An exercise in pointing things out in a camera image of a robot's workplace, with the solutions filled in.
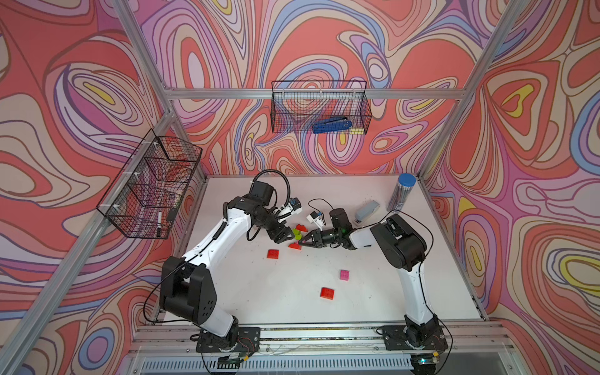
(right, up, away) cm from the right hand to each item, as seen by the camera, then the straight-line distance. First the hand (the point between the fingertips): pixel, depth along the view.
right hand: (302, 248), depth 93 cm
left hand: (-5, +10, -10) cm, 15 cm away
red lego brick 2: (-3, +1, -2) cm, 4 cm away
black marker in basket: (-44, +10, -23) cm, 51 cm away
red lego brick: (0, +8, +1) cm, 9 cm away
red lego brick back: (-12, -2, 0) cm, 12 cm away
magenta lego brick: (+16, -8, -7) cm, 19 cm away
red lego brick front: (+9, -13, -11) cm, 20 cm away
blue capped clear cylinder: (+41, +26, -2) cm, 48 cm away
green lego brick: (-2, +6, 0) cm, 6 cm away
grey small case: (+27, +15, +6) cm, 31 cm away
